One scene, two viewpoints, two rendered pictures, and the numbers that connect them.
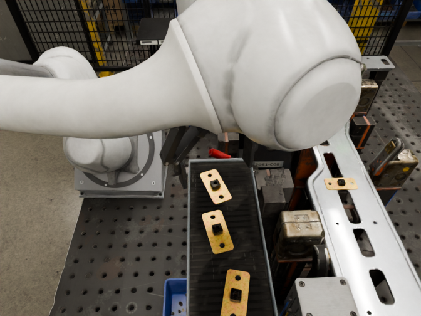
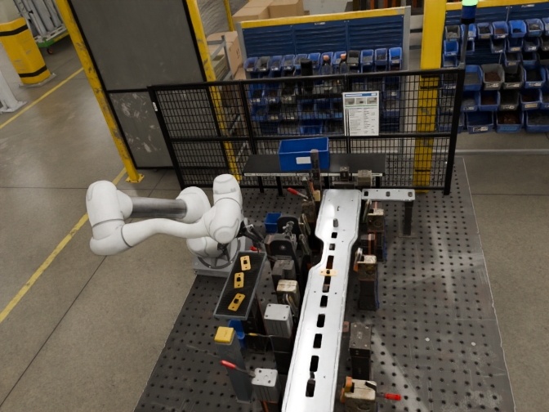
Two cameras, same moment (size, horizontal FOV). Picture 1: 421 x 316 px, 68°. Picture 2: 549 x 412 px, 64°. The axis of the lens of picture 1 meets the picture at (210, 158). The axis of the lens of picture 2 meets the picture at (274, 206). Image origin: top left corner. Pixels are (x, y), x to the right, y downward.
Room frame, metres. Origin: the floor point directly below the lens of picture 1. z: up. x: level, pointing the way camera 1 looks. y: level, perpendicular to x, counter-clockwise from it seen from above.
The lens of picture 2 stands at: (-0.87, -0.67, 2.53)
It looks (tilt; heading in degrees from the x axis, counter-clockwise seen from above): 37 degrees down; 21
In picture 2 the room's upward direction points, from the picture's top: 10 degrees counter-clockwise
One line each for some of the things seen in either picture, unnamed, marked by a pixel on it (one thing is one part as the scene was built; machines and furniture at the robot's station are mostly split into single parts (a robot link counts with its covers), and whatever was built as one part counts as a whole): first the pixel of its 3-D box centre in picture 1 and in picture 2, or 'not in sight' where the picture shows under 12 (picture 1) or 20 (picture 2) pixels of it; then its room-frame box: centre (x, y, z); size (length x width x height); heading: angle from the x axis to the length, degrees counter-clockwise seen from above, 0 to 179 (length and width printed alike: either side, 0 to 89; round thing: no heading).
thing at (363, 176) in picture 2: not in sight; (364, 197); (1.27, -0.46, 0.88); 0.08 x 0.08 x 0.36; 2
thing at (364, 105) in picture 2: not in sight; (361, 114); (1.54, -0.42, 1.30); 0.23 x 0.02 x 0.31; 92
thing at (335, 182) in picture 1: (341, 182); (328, 271); (0.52, -0.35, 1.01); 0.08 x 0.04 x 0.01; 91
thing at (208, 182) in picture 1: (215, 184); (245, 261); (0.39, -0.01, 1.17); 0.08 x 0.04 x 0.01; 23
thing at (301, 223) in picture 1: (288, 261); (292, 312); (0.36, -0.20, 0.89); 0.13 x 0.11 x 0.38; 92
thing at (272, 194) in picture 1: (262, 236); (283, 298); (0.42, -0.14, 0.90); 0.05 x 0.05 x 0.40; 2
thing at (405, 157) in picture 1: (376, 192); (367, 284); (0.59, -0.53, 0.87); 0.12 x 0.09 x 0.35; 92
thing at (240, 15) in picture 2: not in sight; (277, 39); (5.47, 1.20, 0.52); 1.20 x 0.80 x 1.05; 179
